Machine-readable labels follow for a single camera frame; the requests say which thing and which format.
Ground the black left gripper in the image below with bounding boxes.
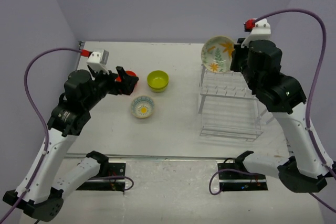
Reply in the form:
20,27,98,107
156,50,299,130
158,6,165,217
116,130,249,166
84,66,139,110

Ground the orange bowl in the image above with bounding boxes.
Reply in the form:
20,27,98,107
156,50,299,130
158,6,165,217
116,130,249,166
133,80,139,90
115,70,136,82

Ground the yellow floral white bowl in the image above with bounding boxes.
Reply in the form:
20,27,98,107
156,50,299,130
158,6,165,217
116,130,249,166
201,36,234,73

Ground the teal patterned white bowl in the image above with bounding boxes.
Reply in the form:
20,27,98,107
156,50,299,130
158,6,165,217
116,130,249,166
131,95,155,119

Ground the green bowl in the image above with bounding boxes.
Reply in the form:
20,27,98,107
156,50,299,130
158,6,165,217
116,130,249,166
148,77,169,93
147,70,169,89

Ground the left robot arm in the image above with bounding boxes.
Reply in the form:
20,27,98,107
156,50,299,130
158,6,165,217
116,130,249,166
3,67,139,222

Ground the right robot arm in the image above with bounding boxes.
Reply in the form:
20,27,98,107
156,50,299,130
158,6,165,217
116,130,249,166
230,38,335,193

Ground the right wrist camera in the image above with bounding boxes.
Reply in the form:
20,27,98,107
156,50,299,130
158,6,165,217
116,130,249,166
241,18,271,48

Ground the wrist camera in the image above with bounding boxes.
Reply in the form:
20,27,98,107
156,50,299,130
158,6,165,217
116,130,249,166
241,18,271,48
86,49,109,73

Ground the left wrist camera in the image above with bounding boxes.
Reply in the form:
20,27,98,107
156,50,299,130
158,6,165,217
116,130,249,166
86,49,109,73

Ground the white wire dish rack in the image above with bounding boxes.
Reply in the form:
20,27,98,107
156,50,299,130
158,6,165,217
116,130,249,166
198,65,274,142

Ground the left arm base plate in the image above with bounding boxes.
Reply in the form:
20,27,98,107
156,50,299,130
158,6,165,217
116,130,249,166
76,159,127,192

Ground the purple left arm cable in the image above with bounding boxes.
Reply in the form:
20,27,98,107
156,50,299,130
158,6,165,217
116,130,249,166
0,47,134,224

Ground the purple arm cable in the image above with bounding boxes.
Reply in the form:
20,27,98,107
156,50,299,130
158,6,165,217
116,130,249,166
0,47,134,224
208,168,263,196

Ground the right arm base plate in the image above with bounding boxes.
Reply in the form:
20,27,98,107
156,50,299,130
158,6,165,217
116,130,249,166
218,171,268,192

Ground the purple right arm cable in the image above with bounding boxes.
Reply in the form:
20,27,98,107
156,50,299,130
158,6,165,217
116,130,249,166
208,168,263,196

